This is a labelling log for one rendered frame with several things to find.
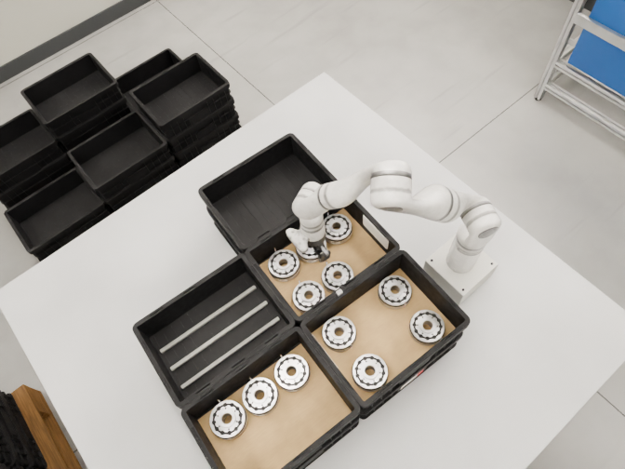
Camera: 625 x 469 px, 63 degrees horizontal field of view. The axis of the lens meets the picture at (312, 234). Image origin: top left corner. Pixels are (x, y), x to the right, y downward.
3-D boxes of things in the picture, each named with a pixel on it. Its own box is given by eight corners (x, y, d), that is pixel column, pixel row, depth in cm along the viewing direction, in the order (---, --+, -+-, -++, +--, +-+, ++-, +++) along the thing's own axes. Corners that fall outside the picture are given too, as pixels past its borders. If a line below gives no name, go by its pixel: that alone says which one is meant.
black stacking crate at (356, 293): (362, 416, 144) (363, 409, 134) (301, 336, 157) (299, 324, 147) (464, 334, 153) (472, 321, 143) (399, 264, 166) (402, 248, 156)
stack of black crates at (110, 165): (159, 151, 283) (136, 108, 254) (188, 183, 271) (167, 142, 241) (97, 191, 273) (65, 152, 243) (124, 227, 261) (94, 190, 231)
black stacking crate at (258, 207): (294, 152, 192) (291, 132, 182) (342, 204, 179) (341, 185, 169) (206, 208, 183) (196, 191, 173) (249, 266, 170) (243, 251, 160)
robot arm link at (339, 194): (316, 174, 129) (314, 207, 128) (392, 154, 108) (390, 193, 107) (344, 180, 134) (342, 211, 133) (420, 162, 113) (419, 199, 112)
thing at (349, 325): (337, 355, 148) (337, 355, 148) (315, 330, 153) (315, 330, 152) (363, 334, 151) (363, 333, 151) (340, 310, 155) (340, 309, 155)
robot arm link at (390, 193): (394, 205, 106) (456, 221, 124) (396, 161, 107) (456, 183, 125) (361, 208, 113) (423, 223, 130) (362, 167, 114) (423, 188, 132)
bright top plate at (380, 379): (366, 396, 142) (366, 395, 142) (345, 367, 147) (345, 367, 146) (394, 375, 144) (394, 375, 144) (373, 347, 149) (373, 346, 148)
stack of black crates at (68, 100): (125, 112, 300) (89, 51, 261) (150, 140, 288) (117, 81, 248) (64, 148, 290) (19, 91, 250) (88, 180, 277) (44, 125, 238)
